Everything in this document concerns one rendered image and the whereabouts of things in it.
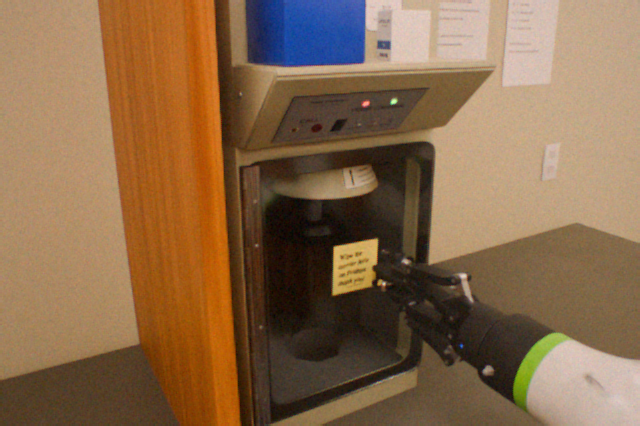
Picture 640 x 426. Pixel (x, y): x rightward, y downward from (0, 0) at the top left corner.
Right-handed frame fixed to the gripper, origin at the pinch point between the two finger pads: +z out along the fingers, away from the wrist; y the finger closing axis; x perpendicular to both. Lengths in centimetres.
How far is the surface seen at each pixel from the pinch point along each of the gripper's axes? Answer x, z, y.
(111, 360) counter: 36, 42, -26
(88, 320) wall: 38, 49, -19
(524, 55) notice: -83, 49, 28
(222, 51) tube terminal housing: 20.9, 8.2, 32.6
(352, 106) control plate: 8.9, -2.1, 26.1
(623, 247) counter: -107, 25, -27
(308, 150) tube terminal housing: 10.8, 5.4, 19.6
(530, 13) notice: -84, 49, 39
